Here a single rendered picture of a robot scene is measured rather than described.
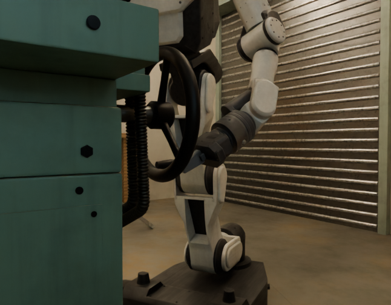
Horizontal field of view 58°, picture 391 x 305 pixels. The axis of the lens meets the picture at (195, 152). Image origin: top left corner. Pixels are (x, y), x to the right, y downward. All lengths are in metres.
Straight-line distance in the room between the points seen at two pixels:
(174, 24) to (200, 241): 0.82
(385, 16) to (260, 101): 2.58
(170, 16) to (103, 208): 0.81
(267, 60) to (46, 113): 0.68
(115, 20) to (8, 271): 0.31
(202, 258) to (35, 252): 1.06
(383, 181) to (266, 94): 2.43
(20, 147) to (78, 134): 0.07
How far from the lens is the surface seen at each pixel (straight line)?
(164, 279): 1.59
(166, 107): 0.75
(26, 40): 0.36
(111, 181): 0.49
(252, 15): 1.09
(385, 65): 3.30
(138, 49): 0.40
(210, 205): 1.34
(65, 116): 0.47
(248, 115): 0.88
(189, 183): 1.34
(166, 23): 1.20
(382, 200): 3.27
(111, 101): 0.51
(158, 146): 4.67
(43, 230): 0.47
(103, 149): 0.48
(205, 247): 1.44
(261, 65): 1.00
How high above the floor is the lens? 0.75
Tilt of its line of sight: 2 degrees down
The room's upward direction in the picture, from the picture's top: straight up
